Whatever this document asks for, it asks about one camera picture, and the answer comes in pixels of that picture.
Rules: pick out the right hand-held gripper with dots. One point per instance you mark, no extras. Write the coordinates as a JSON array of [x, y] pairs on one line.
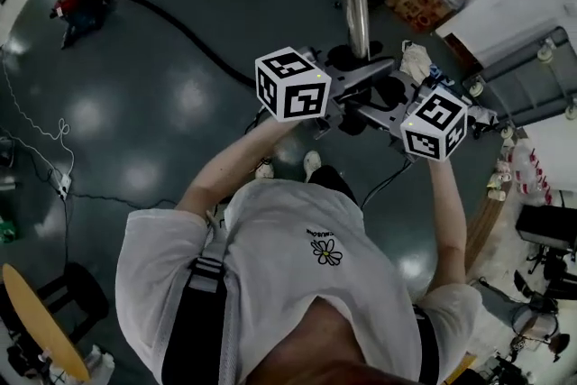
[[433, 126]]

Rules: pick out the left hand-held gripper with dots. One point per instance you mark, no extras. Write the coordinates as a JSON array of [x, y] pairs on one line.
[[293, 85]]

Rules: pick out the person's right forearm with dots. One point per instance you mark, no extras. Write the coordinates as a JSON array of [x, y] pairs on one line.
[[448, 216]]

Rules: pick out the person's left forearm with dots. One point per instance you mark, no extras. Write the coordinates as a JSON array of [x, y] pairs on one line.
[[225, 167]]

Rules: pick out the red vacuum cleaner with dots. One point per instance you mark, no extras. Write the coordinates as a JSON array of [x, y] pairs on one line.
[[74, 8]]

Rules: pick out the crumpled white cloth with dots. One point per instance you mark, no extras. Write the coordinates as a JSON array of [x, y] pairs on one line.
[[414, 58]]

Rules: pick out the person's white right shoe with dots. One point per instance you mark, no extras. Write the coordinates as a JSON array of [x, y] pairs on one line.
[[312, 161]]

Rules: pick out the person's white shoe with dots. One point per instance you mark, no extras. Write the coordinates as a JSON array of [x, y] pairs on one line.
[[312, 161], [265, 170]]

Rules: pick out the person's black trousers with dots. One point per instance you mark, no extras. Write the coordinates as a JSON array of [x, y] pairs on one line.
[[333, 185]]

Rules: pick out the person's white left shoe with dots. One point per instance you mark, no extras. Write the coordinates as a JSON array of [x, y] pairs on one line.
[[265, 170]]

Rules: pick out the long wooden board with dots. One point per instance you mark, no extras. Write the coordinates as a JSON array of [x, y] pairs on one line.
[[484, 230]]

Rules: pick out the red white packets heap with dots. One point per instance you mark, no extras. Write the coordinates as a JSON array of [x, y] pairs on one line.
[[532, 171]]

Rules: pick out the white cabinet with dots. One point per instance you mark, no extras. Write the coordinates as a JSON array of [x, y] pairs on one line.
[[518, 0]]

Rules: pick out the white flower print t-shirt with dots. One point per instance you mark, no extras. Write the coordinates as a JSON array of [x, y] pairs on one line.
[[293, 284]]

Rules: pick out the white power strip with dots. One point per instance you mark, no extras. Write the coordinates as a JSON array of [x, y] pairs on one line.
[[64, 185]]

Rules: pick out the black stool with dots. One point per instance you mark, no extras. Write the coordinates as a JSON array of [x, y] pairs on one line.
[[85, 288]]

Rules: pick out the green box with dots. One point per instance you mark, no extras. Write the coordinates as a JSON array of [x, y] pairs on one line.
[[6, 230]]

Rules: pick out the round wooden table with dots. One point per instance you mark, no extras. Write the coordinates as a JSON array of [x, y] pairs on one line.
[[36, 315]]

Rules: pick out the grey wheeled metal frame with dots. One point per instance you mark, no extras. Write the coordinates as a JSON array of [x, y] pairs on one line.
[[518, 76]]

